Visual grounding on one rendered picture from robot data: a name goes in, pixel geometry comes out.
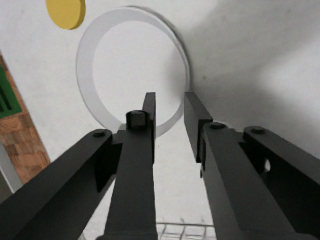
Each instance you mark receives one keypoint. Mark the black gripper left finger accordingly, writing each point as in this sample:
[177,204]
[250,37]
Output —
[58,202]

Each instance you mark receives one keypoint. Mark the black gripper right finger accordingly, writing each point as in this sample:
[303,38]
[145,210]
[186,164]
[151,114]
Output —
[242,206]

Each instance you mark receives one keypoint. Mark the silver wire dish rack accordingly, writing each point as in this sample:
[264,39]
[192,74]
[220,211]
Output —
[185,226]

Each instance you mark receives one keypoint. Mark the white round plate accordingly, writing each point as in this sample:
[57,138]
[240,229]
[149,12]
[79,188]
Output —
[123,53]

